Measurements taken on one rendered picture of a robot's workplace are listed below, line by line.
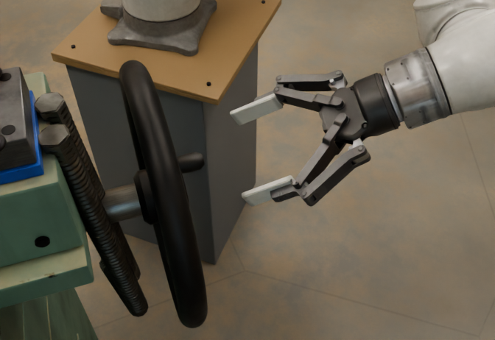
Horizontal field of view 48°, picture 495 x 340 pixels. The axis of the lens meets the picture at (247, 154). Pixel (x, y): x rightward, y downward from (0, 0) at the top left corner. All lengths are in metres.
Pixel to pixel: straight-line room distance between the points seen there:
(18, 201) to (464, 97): 0.49
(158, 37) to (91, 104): 0.22
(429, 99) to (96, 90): 0.71
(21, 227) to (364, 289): 1.13
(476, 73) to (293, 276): 0.93
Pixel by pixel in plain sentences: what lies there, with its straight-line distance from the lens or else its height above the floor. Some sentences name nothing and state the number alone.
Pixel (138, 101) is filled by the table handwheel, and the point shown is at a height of 0.95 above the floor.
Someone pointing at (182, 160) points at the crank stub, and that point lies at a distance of 0.72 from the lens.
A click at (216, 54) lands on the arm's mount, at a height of 0.62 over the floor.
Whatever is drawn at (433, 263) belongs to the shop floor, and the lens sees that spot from 1.58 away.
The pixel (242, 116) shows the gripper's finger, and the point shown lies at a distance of 0.80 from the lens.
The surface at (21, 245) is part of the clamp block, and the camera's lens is 0.51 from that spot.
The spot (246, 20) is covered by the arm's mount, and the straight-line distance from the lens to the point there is 1.19.
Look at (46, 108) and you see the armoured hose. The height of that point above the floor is 0.97.
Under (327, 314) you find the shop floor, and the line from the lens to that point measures 1.45.
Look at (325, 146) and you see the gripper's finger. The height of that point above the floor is 0.78.
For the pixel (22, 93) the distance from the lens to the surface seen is 0.47.
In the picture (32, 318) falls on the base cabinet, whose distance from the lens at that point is 0.73.
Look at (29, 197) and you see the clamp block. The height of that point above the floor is 0.95.
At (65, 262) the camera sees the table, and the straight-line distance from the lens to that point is 0.51.
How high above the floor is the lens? 1.29
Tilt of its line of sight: 48 degrees down
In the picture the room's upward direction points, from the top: straight up
